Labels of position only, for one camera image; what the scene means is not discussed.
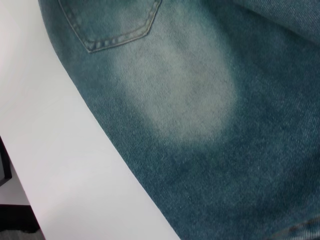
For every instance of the black base block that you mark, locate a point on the black base block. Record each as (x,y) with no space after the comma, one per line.
(15,217)

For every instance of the black frame bar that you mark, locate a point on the black frame bar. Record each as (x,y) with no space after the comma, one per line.
(4,165)

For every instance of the blue denim shorts with cartoon print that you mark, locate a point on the blue denim shorts with cartoon print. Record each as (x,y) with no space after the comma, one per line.
(200,112)

